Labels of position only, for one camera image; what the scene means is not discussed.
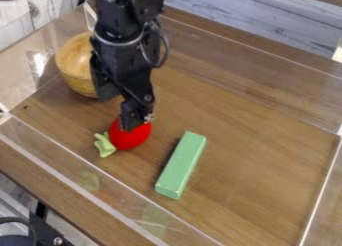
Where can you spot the clear acrylic tray wall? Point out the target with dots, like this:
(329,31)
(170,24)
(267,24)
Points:
(267,185)

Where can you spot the green rectangular block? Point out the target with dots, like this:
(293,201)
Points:
(181,164)

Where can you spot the red plush strawberry toy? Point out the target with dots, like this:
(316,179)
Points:
(118,139)

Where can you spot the black table clamp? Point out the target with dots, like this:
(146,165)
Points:
(49,236)

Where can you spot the wooden bowl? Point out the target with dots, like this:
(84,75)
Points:
(73,62)

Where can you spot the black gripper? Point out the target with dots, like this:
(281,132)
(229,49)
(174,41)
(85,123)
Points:
(121,72)

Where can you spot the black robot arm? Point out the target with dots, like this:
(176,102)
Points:
(125,21)

